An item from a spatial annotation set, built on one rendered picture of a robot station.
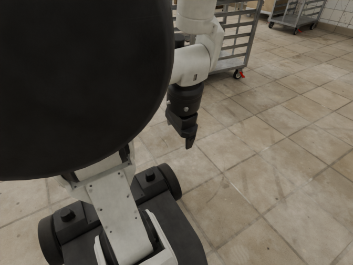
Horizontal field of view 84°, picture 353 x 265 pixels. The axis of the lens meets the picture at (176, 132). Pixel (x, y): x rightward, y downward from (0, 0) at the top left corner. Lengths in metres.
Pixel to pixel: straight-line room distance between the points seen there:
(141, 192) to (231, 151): 0.69
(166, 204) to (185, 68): 0.64
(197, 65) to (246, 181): 0.91
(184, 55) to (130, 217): 0.47
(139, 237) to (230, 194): 0.63
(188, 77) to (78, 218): 0.70
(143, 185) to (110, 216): 0.32
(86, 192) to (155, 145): 0.82
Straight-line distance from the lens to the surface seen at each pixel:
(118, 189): 0.59
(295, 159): 1.47
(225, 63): 2.13
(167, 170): 0.96
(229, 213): 1.10
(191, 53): 0.42
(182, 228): 0.86
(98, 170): 0.51
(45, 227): 0.97
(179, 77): 0.41
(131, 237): 0.67
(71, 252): 0.92
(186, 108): 0.47
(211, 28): 0.39
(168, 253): 0.66
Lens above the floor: 0.97
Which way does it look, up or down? 42 degrees down
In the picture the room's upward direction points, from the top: straight up
